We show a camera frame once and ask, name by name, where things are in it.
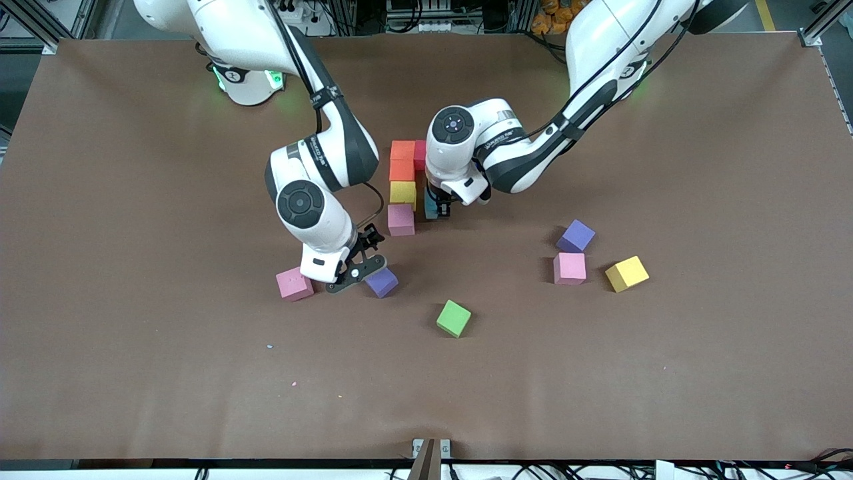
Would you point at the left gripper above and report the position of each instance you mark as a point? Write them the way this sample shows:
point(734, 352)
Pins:
point(440, 203)

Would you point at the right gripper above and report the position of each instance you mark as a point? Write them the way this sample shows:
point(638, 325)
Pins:
point(370, 237)

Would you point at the blue foam cube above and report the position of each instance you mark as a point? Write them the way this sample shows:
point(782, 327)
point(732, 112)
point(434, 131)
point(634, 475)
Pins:
point(430, 208)

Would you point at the yellow foam cube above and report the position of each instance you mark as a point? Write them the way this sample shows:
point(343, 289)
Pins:
point(403, 192)
point(626, 273)

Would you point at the pink foam cube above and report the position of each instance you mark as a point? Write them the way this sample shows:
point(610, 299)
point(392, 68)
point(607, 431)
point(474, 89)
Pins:
point(292, 284)
point(401, 220)
point(570, 268)

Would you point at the orange foam cube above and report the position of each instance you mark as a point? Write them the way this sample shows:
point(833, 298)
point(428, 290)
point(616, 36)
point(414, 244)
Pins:
point(402, 171)
point(402, 150)

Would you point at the red foam cube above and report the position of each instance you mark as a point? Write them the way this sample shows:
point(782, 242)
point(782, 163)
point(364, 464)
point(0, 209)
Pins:
point(420, 154)

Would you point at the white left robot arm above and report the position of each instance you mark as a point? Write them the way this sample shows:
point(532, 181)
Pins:
point(600, 40)

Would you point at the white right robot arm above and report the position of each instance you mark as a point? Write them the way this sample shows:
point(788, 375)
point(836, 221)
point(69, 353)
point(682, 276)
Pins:
point(233, 33)

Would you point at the purple foam cube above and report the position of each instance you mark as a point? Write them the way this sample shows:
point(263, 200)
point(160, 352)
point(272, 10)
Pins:
point(385, 285)
point(576, 236)

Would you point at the green foam cube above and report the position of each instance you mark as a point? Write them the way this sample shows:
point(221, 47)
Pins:
point(454, 318)

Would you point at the white rack device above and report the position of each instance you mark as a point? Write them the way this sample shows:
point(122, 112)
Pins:
point(426, 25)

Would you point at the orange packets pile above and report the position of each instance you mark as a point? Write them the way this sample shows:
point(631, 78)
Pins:
point(553, 16)

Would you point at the white power strip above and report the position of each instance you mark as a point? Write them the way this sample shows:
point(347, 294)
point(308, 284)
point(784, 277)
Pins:
point(293, 13)

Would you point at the brown paper table cover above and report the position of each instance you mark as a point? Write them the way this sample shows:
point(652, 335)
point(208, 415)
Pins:
point(133, 400)

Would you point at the white connector box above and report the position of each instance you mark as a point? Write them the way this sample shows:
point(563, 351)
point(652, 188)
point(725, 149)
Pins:
point(664, 470)

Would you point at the yellow floor tape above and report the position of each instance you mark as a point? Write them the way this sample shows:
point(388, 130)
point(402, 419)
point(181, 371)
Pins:
point(766, 16)

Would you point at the aluminium frame post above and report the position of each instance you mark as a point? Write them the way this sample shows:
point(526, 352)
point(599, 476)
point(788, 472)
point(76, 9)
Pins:
point(343, 16)
point(523, 16)

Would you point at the metal table edge bracket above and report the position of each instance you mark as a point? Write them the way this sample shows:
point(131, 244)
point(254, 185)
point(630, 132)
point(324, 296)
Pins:
point(431, 460)

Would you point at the aluminium corner frame beam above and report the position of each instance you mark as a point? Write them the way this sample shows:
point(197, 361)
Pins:
point(816, 32)
point(36, 20)

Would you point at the aluminium table side rail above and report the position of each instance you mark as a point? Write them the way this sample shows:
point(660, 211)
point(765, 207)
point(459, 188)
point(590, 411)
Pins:
point(840, 100)

